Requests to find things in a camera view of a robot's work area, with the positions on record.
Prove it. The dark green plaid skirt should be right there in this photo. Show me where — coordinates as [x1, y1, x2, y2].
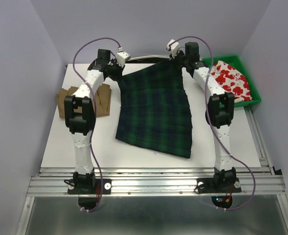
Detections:
[115, 60, 193, 159]

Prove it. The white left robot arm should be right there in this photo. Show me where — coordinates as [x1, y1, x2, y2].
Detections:
[64, 47, 130, 193]

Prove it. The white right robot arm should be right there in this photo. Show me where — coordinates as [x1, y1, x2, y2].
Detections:
[167, 40, 237, 194]

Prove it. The folded tan skirt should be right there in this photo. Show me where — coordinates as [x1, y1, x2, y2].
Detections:
[56, 84, 111, 119]

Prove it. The green plastic tray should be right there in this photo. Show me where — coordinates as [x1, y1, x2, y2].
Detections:
[203, 55, 262, 108]

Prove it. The red floral white skirt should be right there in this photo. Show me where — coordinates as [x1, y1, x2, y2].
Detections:
[211, 60, 253, 103]

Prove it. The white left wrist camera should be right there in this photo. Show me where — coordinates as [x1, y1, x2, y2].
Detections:
[115, 51, 131, 68]

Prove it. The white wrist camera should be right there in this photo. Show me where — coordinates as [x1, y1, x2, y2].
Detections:
[115, 51, 131, 68]
[166, 39, 180, 59]

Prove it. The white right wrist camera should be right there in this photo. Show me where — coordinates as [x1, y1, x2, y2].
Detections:
[166, 39, 180, 59]

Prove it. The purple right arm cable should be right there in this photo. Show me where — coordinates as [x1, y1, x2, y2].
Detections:
[175, 36, 256, 212]

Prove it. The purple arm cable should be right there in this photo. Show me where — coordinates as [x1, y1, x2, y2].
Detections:
[73, 37, 124, 213]
[175, 36, 256, 212]

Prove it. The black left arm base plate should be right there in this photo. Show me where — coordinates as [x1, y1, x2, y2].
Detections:
[65, 178, 112, 195]

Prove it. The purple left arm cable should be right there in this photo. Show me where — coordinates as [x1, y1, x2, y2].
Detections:
[73, 37, 124, 213]

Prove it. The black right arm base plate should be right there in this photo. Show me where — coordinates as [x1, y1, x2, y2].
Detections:
[194, 178, 242, 194]

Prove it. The aluminium rail frame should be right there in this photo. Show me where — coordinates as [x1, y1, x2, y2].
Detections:
[16, 156, 288, 235]

